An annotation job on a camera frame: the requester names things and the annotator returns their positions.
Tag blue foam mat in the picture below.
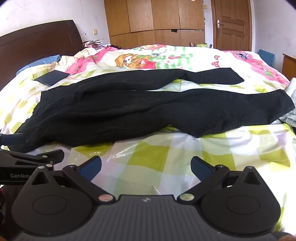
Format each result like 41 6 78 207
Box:
258 49 276 67

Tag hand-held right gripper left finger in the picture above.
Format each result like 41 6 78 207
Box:
31 156 115 205

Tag wooden wardrobe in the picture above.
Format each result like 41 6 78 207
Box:
104 0 206 49

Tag cartoon printed quilt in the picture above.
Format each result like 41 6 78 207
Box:
59 44 290 81

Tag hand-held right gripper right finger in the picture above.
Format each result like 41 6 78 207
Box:
178 156 263 205

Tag white striped bag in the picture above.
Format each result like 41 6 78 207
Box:
83 40 103 48

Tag wooden nightstand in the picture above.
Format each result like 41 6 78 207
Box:
282 53 296 81

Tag wooden door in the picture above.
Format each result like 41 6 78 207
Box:
211 0 253 51

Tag black pants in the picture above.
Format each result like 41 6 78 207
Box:
9 68 294 153

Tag yellow checked plastic sheet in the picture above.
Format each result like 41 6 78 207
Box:
0 67 296 234

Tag blue pillow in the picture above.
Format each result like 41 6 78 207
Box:
16 55 62 75

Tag dark blue notebook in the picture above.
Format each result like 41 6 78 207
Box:
34 70 70 87

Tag dark wooden headboard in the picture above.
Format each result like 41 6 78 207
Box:
0 20 84 91

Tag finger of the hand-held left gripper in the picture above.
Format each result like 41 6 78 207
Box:
0 149 65 166
0 133 25 146

